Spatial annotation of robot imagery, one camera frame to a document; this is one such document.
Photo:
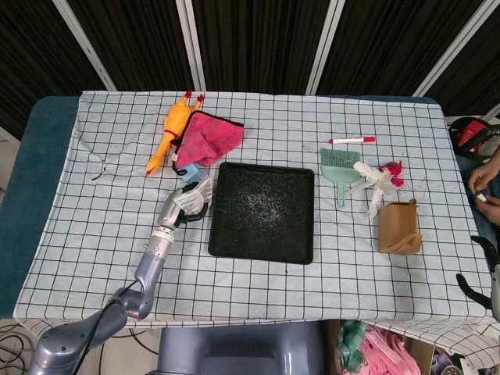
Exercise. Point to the white pink feather toy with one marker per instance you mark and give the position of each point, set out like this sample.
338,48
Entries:
381,181

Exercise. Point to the teal hand brush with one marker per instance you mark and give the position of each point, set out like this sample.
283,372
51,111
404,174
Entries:
340,173

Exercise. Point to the small blue box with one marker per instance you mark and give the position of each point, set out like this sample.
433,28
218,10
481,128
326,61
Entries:
192,172

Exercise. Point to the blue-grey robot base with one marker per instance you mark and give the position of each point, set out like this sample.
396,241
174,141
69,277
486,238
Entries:
242,347

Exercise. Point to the brown cardboard box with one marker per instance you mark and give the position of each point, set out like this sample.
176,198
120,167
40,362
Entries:
420,355

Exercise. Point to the red white marker pen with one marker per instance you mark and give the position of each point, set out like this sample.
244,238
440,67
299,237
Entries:
351,140

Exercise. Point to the yellow rubber chicken toy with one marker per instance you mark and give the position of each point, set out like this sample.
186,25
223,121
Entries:
176,119

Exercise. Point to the dark partition panel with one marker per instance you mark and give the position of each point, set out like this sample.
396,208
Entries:
136,43
258,43
476,66
31,58
390,43

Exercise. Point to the small white item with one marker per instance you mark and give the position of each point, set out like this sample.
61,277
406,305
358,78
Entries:
483,197

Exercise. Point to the white checkered tablecloth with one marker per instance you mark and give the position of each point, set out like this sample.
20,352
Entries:
117,234

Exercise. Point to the green ribbon bundle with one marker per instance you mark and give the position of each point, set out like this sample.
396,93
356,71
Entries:
351,343

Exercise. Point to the white packet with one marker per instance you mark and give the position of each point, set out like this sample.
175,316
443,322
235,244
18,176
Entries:
193,199

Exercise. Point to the person right forearm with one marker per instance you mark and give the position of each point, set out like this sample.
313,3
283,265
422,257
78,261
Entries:
494,156

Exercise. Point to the pink ribbon bundle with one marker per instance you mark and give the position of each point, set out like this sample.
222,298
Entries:
390,351

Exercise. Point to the pink microfibre cloth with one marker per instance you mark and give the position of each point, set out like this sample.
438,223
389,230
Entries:
207,136

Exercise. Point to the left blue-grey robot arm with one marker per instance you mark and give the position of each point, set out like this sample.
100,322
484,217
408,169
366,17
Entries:
150,269

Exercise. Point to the person right hand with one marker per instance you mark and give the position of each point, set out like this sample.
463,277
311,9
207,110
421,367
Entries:
482,177

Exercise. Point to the white partition post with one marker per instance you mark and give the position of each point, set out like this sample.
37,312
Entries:
326,43
84,43
191,43
453,47

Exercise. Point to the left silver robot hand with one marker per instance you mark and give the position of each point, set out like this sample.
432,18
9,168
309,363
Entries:
170,207

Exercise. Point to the teal table pad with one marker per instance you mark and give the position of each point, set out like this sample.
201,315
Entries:
35,176

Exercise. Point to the person left hand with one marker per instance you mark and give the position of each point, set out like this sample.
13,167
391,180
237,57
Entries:
492,211

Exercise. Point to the blue jeans leg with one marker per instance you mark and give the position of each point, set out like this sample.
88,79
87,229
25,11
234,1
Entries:
465,168

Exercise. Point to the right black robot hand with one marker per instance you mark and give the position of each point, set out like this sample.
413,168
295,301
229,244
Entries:
495,281

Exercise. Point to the black baking tray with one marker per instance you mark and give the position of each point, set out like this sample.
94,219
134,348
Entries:
261,218

